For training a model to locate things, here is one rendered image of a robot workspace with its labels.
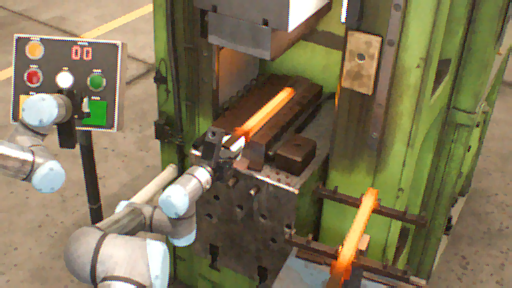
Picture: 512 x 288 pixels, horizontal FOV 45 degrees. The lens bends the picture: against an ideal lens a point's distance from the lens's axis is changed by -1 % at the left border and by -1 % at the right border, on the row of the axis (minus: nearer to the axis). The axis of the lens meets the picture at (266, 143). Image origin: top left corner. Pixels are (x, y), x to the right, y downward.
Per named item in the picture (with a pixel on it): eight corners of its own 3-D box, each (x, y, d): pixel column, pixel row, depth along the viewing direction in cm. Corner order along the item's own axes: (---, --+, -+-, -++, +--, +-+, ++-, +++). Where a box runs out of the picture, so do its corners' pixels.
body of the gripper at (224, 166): (213, 165, 184) (190, 186, 175) (213, 141, 179) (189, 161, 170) (235, 173, 181) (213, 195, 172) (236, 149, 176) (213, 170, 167)
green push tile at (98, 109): (105, 126, 190) (106, 101, 190) (81, 123, 191) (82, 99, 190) (106, 125, 192) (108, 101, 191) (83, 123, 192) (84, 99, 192)
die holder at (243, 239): (286, 295, 204) (297, 191, 179) (191, 252, 218) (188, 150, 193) (351, 202, 245) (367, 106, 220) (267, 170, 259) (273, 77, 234)
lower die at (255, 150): (263, 164, 189) (264, 141, 184) (208, 144, 196) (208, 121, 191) (320, 104, 219) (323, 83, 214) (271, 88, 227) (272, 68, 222)
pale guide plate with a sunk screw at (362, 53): (370, 95, 172) (379, 40, 163) (340, 86, 176) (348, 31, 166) (373, 92, 174) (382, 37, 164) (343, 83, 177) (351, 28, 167)
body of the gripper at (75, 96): (88, 90, 171) (74, 90, 159) (87, 120, 172) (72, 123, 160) (62, 88, 171) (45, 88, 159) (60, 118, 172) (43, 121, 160)
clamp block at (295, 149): (299, 177, 184) (301, 160, 180) (274, 168, 187) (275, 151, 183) (316, 157, 193) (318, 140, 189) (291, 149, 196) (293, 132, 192)
